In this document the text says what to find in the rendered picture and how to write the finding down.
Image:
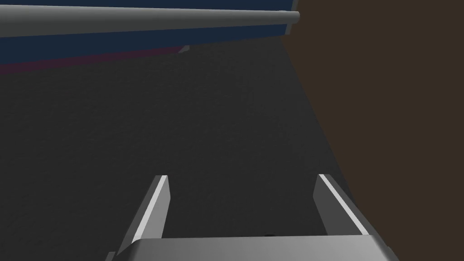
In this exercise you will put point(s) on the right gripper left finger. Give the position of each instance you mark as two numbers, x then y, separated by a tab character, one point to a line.
154	212

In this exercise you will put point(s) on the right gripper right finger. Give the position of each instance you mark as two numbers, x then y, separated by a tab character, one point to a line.
335	210

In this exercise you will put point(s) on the dark blue appliance door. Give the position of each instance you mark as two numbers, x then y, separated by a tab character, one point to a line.
108	43

